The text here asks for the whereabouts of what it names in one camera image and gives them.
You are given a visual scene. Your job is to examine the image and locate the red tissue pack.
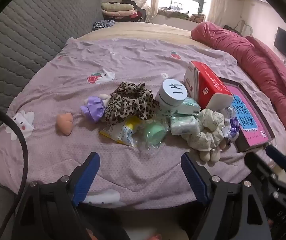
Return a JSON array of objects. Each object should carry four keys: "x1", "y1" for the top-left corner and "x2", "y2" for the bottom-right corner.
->
[{"x1": 184, "y1": 60, "x2": 234, "y2": 112}]

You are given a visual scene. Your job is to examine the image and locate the black bag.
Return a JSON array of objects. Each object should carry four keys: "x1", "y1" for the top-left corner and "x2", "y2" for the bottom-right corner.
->
[{"x1": 223, "y1": 25, "x2": 243, "y2": 37}]

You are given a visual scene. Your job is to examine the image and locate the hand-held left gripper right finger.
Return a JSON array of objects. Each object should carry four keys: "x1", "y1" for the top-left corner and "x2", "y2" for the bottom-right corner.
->
[{"x1": 180, "y1": 152, "x2": 273, "y2": 240}]

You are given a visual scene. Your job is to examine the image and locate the black cable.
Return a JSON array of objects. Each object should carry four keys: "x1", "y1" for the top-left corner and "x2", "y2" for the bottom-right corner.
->
[{"x1": 0, "y1": 104, "x2": 29, "y2": 240}]

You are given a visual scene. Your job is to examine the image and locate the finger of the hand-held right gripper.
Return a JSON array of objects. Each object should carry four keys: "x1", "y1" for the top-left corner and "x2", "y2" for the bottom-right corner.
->
[
  {"x1": 244, "y1": 152, "x2": 283, "y2": 195},
  {"x1": 265, "y1": 144, "x2": 286, "y2": 180}
]

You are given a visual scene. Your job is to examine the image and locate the leopard print scrunchie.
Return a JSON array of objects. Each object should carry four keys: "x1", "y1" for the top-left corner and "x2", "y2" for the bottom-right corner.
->
[{"x1": 105, "y1": 82, "x2": 160, "y2": 125}]

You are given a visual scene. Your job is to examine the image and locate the yellow snack packet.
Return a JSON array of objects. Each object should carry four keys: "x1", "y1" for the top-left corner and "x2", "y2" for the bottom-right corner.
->
[{"x1": 99, "y1": 116, "x2": 142, "y2": 148}]

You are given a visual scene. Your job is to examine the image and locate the clothes on window sill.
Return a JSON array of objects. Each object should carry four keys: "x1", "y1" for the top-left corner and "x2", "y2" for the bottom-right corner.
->
[{"x1": 158, "y1": 6, "x2": 206, "y2": 22}]

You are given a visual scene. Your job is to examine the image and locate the white jar with lid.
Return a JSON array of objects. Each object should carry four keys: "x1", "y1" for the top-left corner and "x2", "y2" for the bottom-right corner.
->
[{"x1": 155, "y1": 79, "x2": 188, "y2": 115}]

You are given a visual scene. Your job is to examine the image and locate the small green tissue pack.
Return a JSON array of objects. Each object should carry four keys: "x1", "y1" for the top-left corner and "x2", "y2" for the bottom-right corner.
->
[
  {"x1": 177, "y1": 97, "x2": 201, "y2": 115},
  {"x1": 170, "y1": 115, "x2": 201, "y2": 137}
]

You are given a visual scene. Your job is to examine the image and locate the grey quilted headboard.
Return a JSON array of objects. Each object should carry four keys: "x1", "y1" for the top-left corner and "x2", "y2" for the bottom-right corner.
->
[{"x1": 0, "y1": 0, "x2": 103, "y2": 153}]

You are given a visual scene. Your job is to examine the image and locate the white floral scrunchie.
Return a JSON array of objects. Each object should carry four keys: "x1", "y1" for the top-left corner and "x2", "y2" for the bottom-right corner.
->
[{"x1": 182, "y1": 109, "x2": 225, "y2": 152}]

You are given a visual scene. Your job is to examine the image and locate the dark shallow box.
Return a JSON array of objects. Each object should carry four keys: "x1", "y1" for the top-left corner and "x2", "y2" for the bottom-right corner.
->
[{"x1": 218, "y1": 77, "x2": 276, "y2": 153}]

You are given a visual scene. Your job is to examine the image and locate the bed with beige sheet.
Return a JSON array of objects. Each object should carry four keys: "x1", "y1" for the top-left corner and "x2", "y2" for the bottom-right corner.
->
[{"x1": 78, "y1": 21, "x2": 201, "y2": 47}]

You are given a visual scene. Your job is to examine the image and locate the pink quilt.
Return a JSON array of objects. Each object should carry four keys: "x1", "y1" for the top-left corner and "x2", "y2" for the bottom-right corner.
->
[{"x1": 191, "y1": 21, "x2": 286, "y2": 133}]

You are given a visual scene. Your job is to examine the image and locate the purple candy packet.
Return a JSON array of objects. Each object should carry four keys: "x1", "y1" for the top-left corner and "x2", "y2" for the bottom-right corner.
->
[{"x1": 221, "y1": 106, "x2": 241, "y2": 143}]

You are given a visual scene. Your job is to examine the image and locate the blue patterned cloth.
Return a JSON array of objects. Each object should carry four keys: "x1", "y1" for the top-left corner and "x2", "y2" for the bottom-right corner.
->
[{"x1": 92, "y1": 19, "x2": 115, "y2": 32}]

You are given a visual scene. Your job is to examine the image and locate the peach makeup sponge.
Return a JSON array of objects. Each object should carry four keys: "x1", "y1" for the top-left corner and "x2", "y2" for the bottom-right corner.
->
[{"x1": 56, "y1": 113, "x2": 74, "y2": 136}]

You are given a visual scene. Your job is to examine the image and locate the beige teddy bear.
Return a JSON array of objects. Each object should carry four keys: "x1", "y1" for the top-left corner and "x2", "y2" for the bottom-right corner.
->
[{"x1": 199, "y1": 140, "x2": 227, "y2": 162}]

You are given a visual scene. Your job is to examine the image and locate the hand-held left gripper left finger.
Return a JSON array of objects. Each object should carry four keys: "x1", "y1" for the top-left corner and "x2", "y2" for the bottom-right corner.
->
[{"x1": 13, "y1": 152, "x2": 131, "y2": 240}]

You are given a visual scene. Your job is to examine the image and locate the green sponge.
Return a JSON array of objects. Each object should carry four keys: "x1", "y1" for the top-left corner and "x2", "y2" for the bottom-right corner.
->
[{"x1": 135, "y1": 120, "x2": 170, "y2": 150}]

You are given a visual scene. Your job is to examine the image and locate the dark clothes pile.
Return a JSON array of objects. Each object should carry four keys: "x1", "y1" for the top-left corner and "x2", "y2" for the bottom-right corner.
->
[{"x1": 120, "y1": 0, "x2": 147, "y2": 22}]

